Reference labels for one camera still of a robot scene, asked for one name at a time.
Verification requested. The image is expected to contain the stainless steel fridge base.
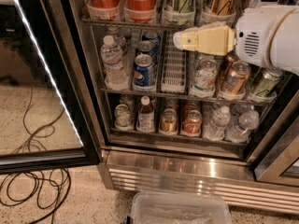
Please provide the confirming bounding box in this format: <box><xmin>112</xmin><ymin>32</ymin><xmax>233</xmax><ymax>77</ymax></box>
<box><xmin>98</xmin><ymin>150</ymin><xmax>299</xmax><ymax>215</ymax></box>

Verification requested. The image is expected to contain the front white green can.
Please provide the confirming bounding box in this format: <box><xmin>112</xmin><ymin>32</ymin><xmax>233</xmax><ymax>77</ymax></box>
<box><xmin>193</xmin><ymin>59</ymin><xmax>218</xmax><ymax>91</ymax></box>

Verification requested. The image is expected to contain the rear clear water bottle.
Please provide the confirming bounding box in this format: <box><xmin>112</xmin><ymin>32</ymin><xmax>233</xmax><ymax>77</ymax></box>
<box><xmin>107</xmin><ymin>27</ymin><xmax>127</xmax><ymax>54</ymax></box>

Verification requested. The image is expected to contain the bottom gold can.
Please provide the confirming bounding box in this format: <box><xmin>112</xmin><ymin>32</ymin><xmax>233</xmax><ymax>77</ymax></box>
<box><xmin>160</xmin><ymin>108</ymin><xmax>178</xmax><ymax>133</ymax></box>

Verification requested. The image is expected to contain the empty white shelf tray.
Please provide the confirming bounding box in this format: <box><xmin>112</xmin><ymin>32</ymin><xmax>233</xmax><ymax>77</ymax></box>
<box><xmin>161</xmin><ymin>32</ymin><xmax>186</xmax><ymax>93</ymax></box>

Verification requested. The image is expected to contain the rear copper can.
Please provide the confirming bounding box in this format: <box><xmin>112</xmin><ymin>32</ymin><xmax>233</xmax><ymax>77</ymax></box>
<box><xmin>219</xmin><ymin>51</ymin><xmax>239</xmax><ymax>79</ymax></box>

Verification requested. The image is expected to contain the clear plastic bin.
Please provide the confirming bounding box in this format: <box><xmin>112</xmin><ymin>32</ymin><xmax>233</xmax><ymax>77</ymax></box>
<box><xmin>127</xmin><ymin>191</ymin><xmax>232</xmax><ymax>224</ymax></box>

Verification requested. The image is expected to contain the rear white silver can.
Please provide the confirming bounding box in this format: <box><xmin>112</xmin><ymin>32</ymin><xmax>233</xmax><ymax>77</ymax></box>
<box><xmin>195</xmin><ymin>52</ymin><xmax>214</xmax><ymax>63</ymax></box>

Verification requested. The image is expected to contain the bottom left water bottle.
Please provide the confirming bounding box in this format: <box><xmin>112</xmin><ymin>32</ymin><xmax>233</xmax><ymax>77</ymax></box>
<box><xmin>204</xmin><ymin>105</ymin><xmax>231</xmax><ymax>141</ymax></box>

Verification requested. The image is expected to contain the front blue Pepsi can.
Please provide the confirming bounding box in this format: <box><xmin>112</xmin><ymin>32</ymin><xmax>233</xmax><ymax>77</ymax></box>
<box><xmin>134</xmin><ymin>54</ymin><xmax>155</xmax><ymax>87</ymax></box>

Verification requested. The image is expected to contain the bottom red can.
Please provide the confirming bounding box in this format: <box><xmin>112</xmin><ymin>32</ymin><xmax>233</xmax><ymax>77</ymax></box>
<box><xmin>182</xmin><ymin>110</ymin><xmax>203</xmax><ymax>134</ymax></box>

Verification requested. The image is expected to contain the blue pepsi can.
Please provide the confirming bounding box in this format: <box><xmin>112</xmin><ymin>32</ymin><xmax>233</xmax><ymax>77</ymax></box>
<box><xmin>135</xmin><ymin>40</ymin><xmax>155</xmax><ymax>57</ymax></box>
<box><xmin>134</xmin><ymin>54</ymin><xmax>155</xmax><ymax>87</ymax></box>
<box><xmin>142</xmin><ymin>31</ymin><xmax>161</xmax><ymax>47</ymax></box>

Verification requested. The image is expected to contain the front copper can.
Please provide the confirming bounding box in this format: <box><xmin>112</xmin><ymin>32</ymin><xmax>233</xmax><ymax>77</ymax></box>
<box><xmin>221</xmin><ymin>62</ymin><xmax>251</xmax><ymax>94</ymax></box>

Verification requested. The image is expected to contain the copper can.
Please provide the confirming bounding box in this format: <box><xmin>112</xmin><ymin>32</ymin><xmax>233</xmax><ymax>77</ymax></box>
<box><xmin>219</xmin><ymin>51</ymin><xmax>239</xmax><ymax>79</ymax></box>
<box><xmin>221</xmin><ymin>62</ymin><xmax>251</xmax><ymax>94</ymax></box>

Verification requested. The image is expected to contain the bottom right water bottle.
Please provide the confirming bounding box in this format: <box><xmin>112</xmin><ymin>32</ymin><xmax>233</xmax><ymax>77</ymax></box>
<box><xmin>225</xmin><ymin>111</ymin><xmax>259</xmax><ymax>143</ymax></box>

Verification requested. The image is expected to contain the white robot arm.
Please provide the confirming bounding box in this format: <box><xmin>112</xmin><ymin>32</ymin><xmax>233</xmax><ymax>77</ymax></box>
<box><xmin>173</xmin><ymin>6</ymin><xmax>299</xmax><ymax>75</ymax></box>

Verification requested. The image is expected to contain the bottom white can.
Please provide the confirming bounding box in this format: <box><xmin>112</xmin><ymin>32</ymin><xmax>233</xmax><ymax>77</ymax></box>
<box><xmin>114</xmin><ymin>104</ymin><xmax>131</xmax><ymax>128</ymax></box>

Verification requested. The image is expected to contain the glass fridge door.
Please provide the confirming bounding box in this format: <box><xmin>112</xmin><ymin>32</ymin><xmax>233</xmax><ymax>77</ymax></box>
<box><xmin>0</xmin><ymin>0</ymin><xmax>100</xmax><ymax>174</ymax></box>

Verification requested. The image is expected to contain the rear blue Pepsi can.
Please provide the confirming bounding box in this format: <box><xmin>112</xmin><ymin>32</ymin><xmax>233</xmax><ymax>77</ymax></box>
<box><xmin>142</xmin><ymin>31</ymin><xmax>161</xmax><ymax>47</ymax></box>

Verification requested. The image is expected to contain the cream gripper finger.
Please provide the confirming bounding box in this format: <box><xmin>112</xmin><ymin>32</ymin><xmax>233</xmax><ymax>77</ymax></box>
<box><xmin>173</xmin><ymin>26</ymin><xmax>235</xmax><ymax>56</ymax></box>

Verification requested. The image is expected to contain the black floor cable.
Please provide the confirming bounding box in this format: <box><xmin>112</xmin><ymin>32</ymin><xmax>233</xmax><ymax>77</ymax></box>
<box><xmin>0</xmin><ymin>87</ymin><xmax>73</xmax><ymax>224</ymax></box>

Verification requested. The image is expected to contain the middle blue Pepsi can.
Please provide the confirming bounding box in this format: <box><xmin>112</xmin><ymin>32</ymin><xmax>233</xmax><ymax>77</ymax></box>
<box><xmin>135</xmin><ymin>40</ymin><xmax>155</xmax><ymax>57</ymax></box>

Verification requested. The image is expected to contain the clear water bottle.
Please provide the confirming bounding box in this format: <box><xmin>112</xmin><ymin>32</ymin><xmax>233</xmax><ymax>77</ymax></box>
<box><xmin>100</xmin><ymin>35</ymin><xmax>128</xmax><ymax>91</ymax></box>
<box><xmin>107</xmin><ymin>27</ymin><xmax>127</xmax><ymax>54</ymax></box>

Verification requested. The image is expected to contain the front clear water bottle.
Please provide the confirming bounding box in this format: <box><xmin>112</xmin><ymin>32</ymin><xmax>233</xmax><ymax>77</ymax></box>
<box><xmin>100</xmin><ymin>35</ymin><xmax>128</xmax><ymax>91</ymax></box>

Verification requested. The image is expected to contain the right fridge door frame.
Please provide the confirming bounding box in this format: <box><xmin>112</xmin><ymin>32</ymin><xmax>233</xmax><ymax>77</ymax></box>
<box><xmin>250</xmin><ymin>91</ymin><xmax>299</xmax><ymax>187</ymax></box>

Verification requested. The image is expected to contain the brown tea bottle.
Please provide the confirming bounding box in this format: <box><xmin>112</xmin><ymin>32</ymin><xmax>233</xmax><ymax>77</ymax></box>
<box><xmin>137</xmin><ymin>96</ymin><xmax>154</xmax><ymax>133</ymax></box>

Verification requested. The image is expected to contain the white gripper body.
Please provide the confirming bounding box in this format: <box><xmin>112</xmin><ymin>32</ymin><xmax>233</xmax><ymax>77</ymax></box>
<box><xmin>235</xmin><ymin>6</ymin><xmax>294</xmax><ymax>68</ymax></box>

